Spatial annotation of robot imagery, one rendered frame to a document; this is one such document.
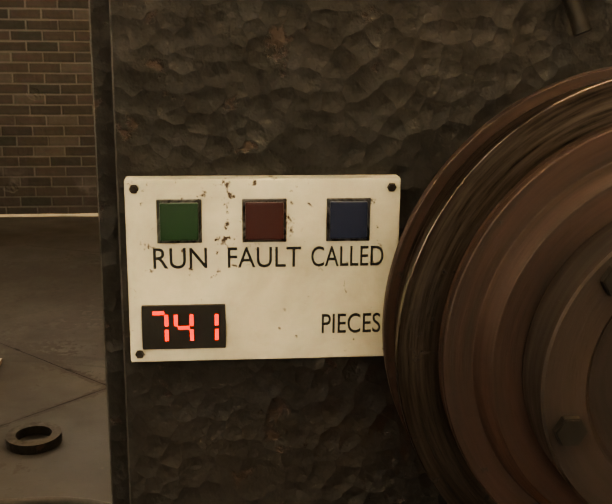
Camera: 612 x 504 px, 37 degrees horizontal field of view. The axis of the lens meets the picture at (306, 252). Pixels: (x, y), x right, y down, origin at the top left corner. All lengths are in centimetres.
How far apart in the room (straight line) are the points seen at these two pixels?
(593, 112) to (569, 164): 5
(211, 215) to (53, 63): 608
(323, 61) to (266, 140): 9
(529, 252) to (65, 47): 628
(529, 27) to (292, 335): 37
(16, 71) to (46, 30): 37
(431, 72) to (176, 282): 31
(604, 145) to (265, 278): 33
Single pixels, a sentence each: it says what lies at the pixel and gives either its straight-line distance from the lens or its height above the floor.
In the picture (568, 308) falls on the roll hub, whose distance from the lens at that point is 71.
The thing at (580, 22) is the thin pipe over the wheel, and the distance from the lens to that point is 90.
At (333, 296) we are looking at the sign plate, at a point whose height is 112.
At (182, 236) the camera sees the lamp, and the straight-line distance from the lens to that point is 86.
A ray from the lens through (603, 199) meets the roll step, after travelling 75.
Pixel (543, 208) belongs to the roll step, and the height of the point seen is 124.
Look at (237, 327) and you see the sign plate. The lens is 89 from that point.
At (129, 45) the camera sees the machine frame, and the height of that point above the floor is 136.
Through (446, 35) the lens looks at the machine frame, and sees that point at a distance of 89.
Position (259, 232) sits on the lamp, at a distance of 86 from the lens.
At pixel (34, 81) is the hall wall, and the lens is 695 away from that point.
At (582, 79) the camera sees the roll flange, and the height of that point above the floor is 134.
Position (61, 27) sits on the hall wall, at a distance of 690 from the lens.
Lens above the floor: 138
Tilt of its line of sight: 14 degrees down
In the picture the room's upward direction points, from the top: 1 degrees clockwise
